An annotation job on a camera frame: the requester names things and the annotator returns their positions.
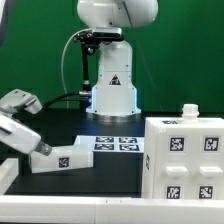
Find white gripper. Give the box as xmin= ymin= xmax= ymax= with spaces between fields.
xmin=0 ymin=89 xmax=52 ymax=156

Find white long cabinet block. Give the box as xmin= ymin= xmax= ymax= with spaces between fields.
xmin=29 ymin=144 xmax=93 ymax=173

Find white cabinet door panel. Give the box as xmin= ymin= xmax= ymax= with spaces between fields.
xmin=161 ymin=130 xmax=191 ymax=199

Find white cabinet body box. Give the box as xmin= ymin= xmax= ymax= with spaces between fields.
xmin=142 ymin=104 xmax=224 ymax=200

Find white cabinet door with knob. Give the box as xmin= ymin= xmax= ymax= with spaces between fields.
xmin=193 ymin=128 xmax=224 ymax=199

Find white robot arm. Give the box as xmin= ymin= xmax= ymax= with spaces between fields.
xmin=0 ymin=0 xmax=158 ymax=155

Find white base tag sheet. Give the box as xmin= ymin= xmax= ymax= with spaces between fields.
xmin=74 ymin=135 xmax=144 ymax=153

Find white left fence rail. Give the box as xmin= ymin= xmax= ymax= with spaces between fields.
xmin=0 ymin=158 xmax=19 ymax=195

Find white fence rail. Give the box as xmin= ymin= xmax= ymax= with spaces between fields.
xmin=0 ymin=196 xmax=224 ymax=224
xmin=0 ymin=158 xmax=19 ymax=195

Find black cables on table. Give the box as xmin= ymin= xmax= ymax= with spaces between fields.
xmin=40 ymin=91 xmax=93 ymax=110

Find white front fence rail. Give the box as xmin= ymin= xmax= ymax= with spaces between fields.
xmin=0 ymin=196 xmax=224 ymax=224

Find grey camera cable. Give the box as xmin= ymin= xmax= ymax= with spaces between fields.
xmin=61 ymin=29 xmax=91 ymax=95

